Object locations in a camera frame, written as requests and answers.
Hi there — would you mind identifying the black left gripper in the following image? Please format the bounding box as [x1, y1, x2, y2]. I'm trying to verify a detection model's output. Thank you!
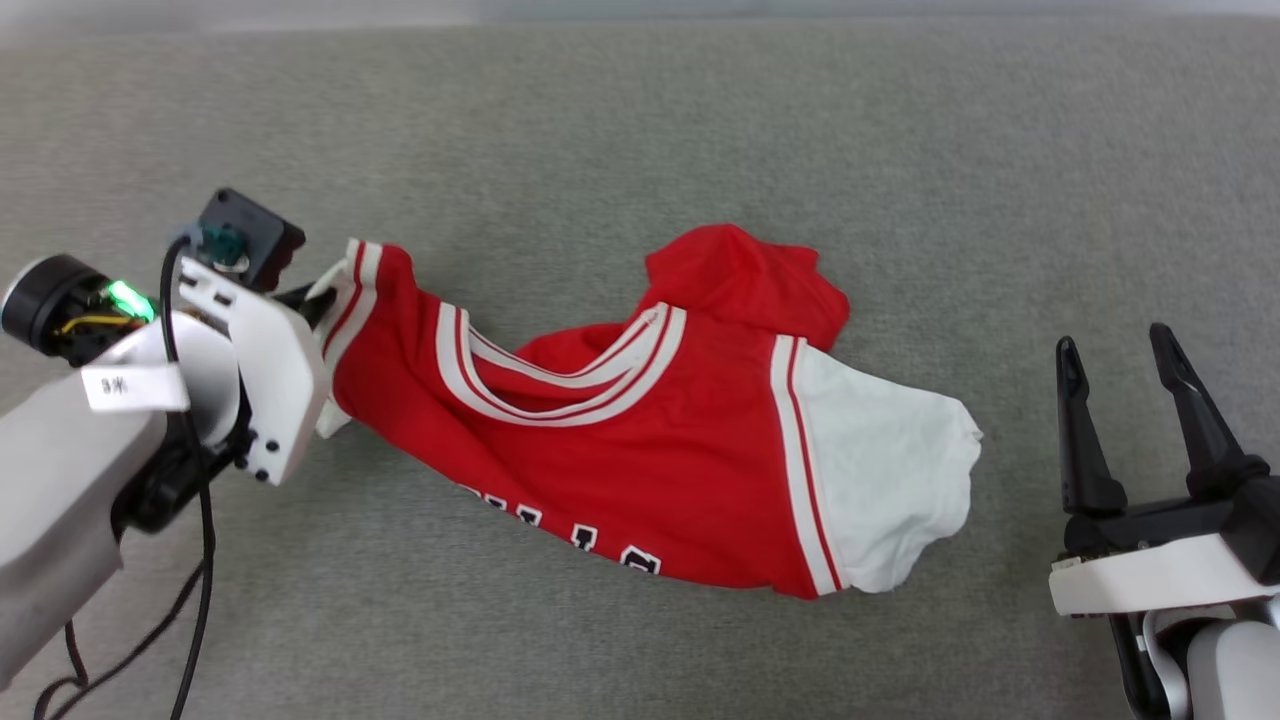
[0, 255, 341, 367]

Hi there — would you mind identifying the white paper label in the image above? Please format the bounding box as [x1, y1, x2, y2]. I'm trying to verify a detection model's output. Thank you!
[80, 362, 192, 414]

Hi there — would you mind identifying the teal cable connector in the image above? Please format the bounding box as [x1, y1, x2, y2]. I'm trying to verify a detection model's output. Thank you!
[198, 226, 251, 271]

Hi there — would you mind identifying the red white basketball jersey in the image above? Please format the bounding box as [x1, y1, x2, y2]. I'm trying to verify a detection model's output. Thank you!
[305, 222, 984, 601]

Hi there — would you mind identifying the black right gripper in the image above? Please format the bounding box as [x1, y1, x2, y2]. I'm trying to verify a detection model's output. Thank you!
[1056, 321, 1280, 587]

